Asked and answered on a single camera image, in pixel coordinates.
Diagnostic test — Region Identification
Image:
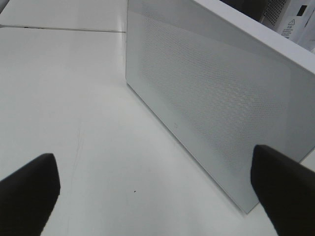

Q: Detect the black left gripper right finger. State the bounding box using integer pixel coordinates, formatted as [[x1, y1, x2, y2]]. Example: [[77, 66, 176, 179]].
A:
[[250, 145, 315, 236]]

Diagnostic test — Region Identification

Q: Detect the white microwave oven body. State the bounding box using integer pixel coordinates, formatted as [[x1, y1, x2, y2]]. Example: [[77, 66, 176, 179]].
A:
[[219, 0, 315, 54]]

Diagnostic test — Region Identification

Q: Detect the white warning label sticker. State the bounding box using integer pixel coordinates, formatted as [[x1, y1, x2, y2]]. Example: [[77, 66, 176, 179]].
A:
[[279, 16, 306, 44]]

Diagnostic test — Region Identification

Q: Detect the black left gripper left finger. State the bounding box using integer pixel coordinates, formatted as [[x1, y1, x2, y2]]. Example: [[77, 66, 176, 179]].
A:
[[0, 153, 61, 236]]

